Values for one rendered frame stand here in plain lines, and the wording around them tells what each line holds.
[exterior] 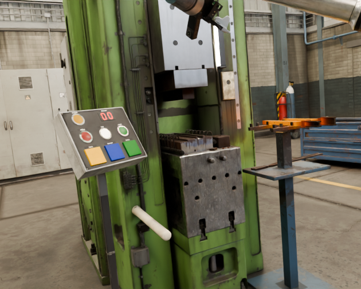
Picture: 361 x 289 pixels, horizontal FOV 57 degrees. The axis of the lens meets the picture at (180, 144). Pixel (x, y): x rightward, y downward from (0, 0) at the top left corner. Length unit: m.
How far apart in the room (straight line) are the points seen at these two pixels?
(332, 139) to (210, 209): 3.89
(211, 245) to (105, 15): 1.36
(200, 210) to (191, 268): 0.33
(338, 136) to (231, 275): 3.76
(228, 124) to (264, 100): 8.00
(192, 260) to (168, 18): 1.30
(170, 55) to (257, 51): 8.33
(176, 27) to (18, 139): 5.42
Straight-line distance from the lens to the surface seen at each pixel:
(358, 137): 5.35
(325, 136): 5.61
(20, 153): 6.92
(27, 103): 6.91
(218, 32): 2.07
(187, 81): 1.80
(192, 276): 1.96
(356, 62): 10.36
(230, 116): 2.10
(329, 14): 1.18
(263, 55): 10.17
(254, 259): 2.42
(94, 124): 1.49
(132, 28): 1.89
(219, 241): 1.96
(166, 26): 1.81
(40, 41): 7.74
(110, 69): 1.82
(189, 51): 1.83
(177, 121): 2.30
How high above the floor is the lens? 1.19
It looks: 7 degrees down
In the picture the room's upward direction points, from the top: 5 degrees counter-clockwise
